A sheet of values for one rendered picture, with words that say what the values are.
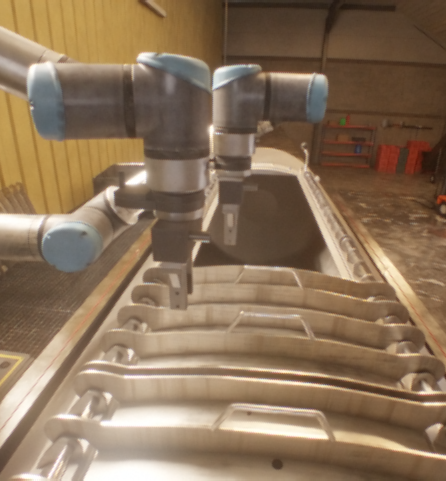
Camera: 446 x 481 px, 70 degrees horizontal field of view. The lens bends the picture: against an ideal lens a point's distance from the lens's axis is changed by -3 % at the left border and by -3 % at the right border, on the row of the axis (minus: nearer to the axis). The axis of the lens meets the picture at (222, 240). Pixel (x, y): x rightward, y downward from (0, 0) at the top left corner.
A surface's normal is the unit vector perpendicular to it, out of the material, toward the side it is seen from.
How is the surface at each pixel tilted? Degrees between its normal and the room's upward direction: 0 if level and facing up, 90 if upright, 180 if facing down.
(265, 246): 70
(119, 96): 79
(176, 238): 90
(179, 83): 90
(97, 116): 111
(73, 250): 90
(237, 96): 90
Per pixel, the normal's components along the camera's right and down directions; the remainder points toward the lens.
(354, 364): -0.11, 0.40
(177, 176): 0.11, 0.40
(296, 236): -0.41, 0.14
